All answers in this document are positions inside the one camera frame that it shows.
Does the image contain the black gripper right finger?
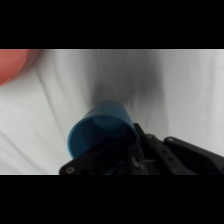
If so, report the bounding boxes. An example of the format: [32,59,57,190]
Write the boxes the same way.
[132,122,224,176]

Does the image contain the pink bowl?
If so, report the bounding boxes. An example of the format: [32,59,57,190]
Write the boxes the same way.
[0,49,32,87]

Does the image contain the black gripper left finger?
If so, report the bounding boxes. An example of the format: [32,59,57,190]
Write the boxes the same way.
[58,134,148,176]

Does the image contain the white table cloth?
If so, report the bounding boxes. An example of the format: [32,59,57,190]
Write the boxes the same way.
[0,49,224,176]

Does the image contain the blue plastic cup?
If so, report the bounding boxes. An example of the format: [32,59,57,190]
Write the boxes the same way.
[67,99,141,161]

